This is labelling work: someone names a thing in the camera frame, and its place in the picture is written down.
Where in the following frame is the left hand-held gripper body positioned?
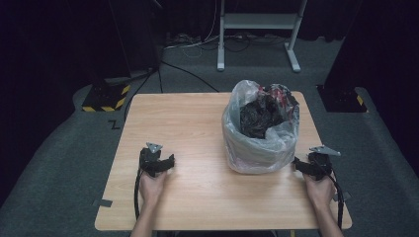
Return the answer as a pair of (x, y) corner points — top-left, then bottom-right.
(138, 141), (167, 179)

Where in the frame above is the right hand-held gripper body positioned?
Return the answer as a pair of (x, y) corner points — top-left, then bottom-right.
(306, 145), (342, 182)

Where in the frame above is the clear plastic trash bag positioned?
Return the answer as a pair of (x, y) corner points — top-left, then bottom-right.
(220, 79), (301, 176)

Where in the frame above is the person's left hand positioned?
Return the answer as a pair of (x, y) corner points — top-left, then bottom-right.
(138, 170), (169, 207)

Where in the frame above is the person's right hand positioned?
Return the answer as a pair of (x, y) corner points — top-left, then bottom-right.
(302, 172), (337, 209)

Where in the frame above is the grey tape strip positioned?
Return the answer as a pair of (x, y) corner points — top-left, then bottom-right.
(92, 198), (114, 208)
(332, 191), (352, 202)

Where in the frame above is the crumpled black plastic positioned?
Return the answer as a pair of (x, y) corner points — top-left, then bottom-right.
(239, 97), (289, 139)

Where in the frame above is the red and black wrapper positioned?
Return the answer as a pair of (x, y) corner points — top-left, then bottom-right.
(258, 83), (300, 117)

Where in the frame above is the black yellow striped stand base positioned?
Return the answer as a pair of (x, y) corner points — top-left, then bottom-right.
(316, 84), (369, 114)
(81, 83), (131, 114)

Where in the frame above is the white metal stand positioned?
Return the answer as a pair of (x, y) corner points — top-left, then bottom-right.
(215, 0), (308, 74)

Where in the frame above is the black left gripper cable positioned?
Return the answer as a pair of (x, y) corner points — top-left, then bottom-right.
(132, 167), (145, 221)

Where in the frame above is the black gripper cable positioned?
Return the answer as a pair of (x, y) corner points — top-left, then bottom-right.
(324, 169), (346, 230)
(132, 167), (145, 221)

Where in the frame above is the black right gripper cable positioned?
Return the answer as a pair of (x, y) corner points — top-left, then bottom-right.
(324, 169), (346, 230)

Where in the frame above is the black floor cable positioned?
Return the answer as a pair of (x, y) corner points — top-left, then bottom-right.
(124, 59), (220, 121)

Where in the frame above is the bundle of floor cables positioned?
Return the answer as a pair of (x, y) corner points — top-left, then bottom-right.
(163, 31), (290, 58)

